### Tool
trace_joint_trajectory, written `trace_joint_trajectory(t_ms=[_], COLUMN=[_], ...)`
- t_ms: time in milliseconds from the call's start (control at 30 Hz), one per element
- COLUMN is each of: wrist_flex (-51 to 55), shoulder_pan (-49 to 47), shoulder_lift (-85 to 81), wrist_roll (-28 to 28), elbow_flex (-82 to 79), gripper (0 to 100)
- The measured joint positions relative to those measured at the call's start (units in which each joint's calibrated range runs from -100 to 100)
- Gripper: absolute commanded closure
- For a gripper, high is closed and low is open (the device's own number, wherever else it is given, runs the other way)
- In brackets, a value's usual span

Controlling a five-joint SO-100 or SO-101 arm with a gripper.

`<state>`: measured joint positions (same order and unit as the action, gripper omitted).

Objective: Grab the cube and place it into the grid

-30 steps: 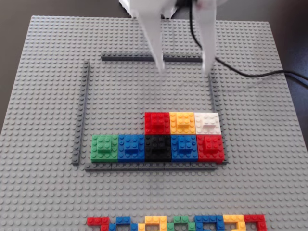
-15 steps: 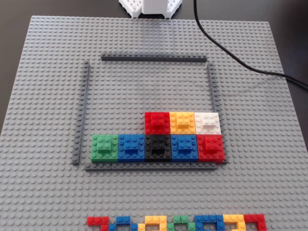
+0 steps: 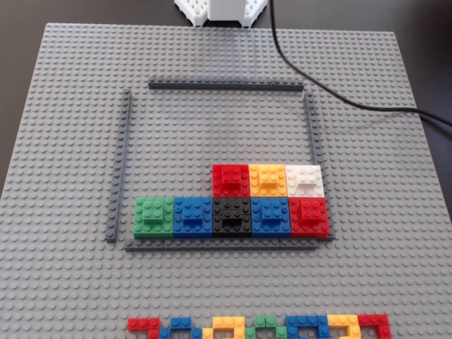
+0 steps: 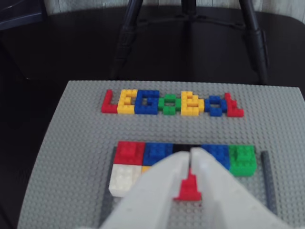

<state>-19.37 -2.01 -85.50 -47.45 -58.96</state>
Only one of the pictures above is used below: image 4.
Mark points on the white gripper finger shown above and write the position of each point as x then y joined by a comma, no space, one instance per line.
147,195
226,195

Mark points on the red brick cube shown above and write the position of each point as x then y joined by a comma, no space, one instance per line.
188,190
128,152

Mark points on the yellow brick cube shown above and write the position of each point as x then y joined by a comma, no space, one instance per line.
145,169

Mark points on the white brick cube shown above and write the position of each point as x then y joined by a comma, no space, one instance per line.
122,179

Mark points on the green brick cube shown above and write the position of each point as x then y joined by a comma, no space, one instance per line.
243,159

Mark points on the blue brick cube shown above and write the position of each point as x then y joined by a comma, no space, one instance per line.
156,153
218,155

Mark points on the black brick cube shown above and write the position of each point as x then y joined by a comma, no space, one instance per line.
181,147

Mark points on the red brick letter t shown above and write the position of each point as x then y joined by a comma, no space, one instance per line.
234,111

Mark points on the blue brick letter o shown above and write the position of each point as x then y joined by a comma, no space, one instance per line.
215,107

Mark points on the grey studded baseplate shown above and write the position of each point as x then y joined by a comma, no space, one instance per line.
71,143

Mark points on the blue brick letter G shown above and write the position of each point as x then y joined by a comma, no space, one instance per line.
143,102

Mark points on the yellow brick letter E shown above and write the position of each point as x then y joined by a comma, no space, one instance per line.
124,102

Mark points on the yellow brick letter B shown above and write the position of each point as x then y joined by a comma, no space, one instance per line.
190,105

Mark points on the red brick letter L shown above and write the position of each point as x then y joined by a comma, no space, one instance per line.
107,106

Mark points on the green brick letter o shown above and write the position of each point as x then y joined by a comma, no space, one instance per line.
169,97

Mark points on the black tripod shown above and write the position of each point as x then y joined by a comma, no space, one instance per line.
126,35

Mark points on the dark blue storage box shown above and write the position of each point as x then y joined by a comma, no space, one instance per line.
19,14

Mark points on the dark grey brick wall strip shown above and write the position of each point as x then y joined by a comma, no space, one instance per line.
269,179

